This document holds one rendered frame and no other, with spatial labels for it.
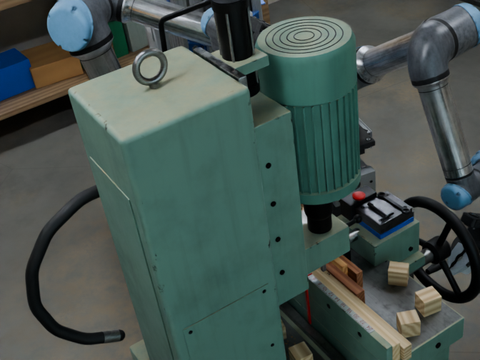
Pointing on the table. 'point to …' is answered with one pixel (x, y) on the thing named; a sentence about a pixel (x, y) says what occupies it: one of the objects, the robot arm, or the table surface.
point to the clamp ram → (352, 241)
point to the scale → (341, 304)
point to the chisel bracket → (326, 244)
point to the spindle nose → (318, 217)
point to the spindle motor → (316, 101)
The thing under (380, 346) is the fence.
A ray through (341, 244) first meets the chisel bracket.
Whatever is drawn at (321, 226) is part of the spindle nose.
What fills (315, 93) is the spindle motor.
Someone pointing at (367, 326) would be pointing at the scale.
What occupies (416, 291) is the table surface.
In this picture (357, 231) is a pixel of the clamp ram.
